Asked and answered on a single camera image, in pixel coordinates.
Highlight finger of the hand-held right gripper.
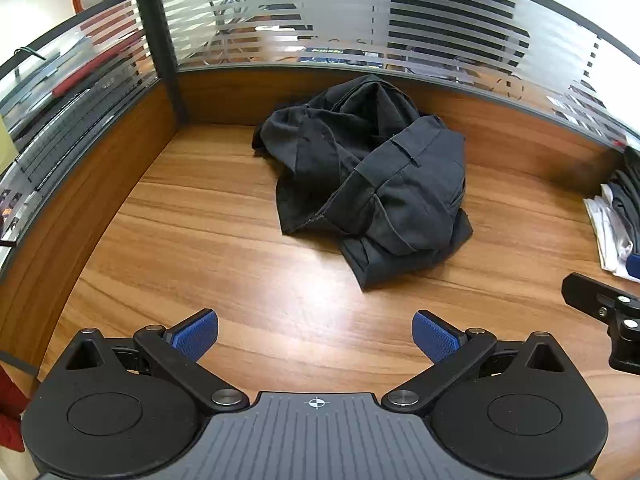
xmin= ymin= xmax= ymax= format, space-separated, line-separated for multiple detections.
xmin=561 ymin=272 xmax=640 ymax=375

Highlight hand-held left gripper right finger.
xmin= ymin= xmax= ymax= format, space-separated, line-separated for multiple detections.
xmin=381 ymin=310 xmax=568 ymax=416

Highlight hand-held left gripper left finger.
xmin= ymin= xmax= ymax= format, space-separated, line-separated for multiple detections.
xmin=64 ymin=309 xmax=249 ymax=415

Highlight dark grey pants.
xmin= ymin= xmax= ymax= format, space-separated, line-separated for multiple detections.
xmin=251 ymin=74 xmax=474 ymax=292

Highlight folded white shirt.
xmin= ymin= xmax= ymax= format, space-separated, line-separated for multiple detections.
xmin=582 ymin=183 xmax=640 ymax=279

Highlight red cloth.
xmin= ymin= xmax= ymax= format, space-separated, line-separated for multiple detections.
xmin=0 ymin=364 xmax=27 ymax=454

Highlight striped frosted glass pane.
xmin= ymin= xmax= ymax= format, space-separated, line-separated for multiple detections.
xmin=0 ymin=0 xmax=162 ymax=261
xmin=159 ymin=0 xmax=640 ymax=157

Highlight dark partition post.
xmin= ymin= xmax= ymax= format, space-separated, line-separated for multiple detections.
xmin=136 ymin=0 xmax=190 ymax=127

